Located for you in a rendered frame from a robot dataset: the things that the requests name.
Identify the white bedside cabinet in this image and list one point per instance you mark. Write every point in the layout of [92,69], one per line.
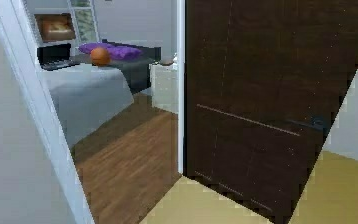
[163,86]

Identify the dark brown room door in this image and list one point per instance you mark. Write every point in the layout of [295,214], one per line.
[253,83]

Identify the purple pillow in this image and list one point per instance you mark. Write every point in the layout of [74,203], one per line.
[124,52]
[93,47]

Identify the grey bed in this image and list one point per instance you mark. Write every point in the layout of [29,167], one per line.
[97,86]

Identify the orange basketball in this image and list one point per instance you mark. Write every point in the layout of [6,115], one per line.
[100,56]

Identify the white framed window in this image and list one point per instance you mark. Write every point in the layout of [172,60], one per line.
[84,20]

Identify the black laptop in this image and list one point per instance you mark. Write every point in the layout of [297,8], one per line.
[53,56]

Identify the brown framed picture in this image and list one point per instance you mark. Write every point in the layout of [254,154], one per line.
[56,27]

